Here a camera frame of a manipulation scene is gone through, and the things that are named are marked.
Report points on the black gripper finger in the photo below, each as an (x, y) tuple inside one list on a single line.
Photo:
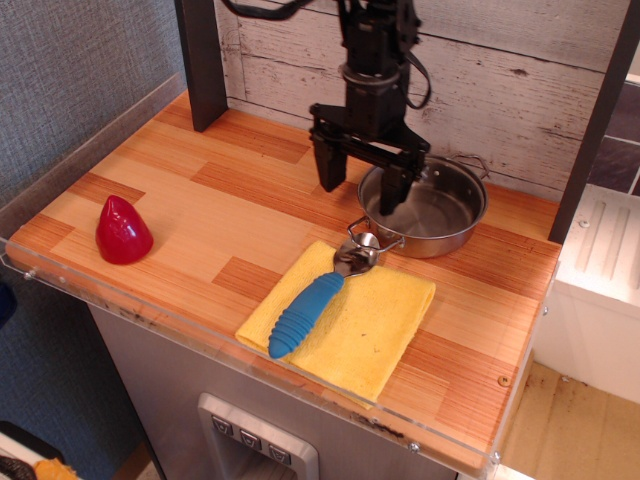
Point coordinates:
[(331, 160), (395, 184)]

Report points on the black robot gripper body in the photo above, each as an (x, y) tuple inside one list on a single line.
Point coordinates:
[(372, 122)]

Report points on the stainless steel pot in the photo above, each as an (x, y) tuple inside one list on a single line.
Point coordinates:
[(438, 216)]

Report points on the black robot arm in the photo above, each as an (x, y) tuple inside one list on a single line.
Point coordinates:
[(378, 37)]

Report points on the yellow folded cloth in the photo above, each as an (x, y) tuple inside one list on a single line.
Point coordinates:
[(361, 336)]

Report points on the red plastic pepper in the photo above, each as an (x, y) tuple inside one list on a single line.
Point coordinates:
[(122, 237)]

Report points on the clear acrylic edge guard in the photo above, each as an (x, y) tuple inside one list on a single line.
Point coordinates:
[(453, 388)]

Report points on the white toy sink unit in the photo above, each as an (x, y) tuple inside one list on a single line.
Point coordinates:
[(589, 327)]

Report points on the grey toy fridge cabinet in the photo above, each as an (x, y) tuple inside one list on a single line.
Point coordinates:
[(207, 418)]

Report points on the orange object bottom left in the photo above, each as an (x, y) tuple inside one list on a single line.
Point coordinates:
[(53, 469)]

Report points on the blue handled metal spoon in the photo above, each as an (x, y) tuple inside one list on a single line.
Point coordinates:
[(356, 256)]

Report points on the dark right frame post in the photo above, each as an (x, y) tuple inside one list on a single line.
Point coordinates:
[(604, 107)]

